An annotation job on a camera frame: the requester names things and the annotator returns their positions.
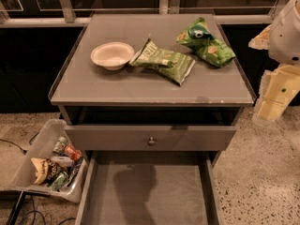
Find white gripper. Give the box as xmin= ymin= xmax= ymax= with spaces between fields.
xmin=248 ymin=0 xmax=300 ymax=125

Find green jalapeno chip bag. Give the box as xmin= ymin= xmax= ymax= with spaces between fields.
xmin=129 ymin=38 xmax=196 ymax=85

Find green chip bag with bear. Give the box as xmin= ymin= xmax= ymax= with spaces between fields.
xmin=176 ymin=17 xmax=235 ymax=68

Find grey drawer cabinet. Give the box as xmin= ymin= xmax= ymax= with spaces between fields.
xmin=47 ymin=13 xmax=258 ymax=225

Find round metal drawer knob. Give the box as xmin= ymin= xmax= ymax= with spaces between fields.
xmin=148 ymin=137 xmax=156 ymax=146

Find grey open middle drawer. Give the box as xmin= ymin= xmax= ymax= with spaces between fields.
xmin=75 ymin=151 xmax=224 ymax=225

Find grey top drawer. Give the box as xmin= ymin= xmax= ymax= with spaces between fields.
xmin=65 ymin=125 xmax=236 ymax=151

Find brown snack bag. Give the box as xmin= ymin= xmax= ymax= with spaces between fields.
xmin=31 ymin=157 xmax=65 ymax=185

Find white paper bowl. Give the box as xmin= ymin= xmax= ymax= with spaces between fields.
xmin=90 ymin=42 xmax=135 ymax=70

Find red orange soda can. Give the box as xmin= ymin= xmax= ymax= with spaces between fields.
xmin=65 ymin=143 xmax=82 ymax=161

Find green soda can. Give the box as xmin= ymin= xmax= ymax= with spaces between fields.
xmin=52 ymin=137 xmax=68 ymax=155

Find dark snack wrapper in bin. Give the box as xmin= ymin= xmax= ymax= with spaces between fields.
xmin=67 ymin=157 xmax=83 ymax=187

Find silver drink can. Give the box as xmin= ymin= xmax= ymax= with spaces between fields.
xmin=51 ymin=156 xmax=74 ymax=168

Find clear plastic storage bin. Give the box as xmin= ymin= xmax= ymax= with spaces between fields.
xmin=7 ymin=119 xmax=88 ymax=203

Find green can in bin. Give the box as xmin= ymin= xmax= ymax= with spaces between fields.
xmin=50 ymin=172 xmax=68 ymax=191

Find metal window railing frame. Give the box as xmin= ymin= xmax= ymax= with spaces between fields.
xmin=0 ymin=0 xmax=289 ymax=27

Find black cable on floor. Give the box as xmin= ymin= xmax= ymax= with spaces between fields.
xmin=0 ymin=131 xmax=40 ymax=155

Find blue cable on floor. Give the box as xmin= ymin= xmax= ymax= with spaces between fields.
xmin=17 ymin=195 xmax=77 ymax=225

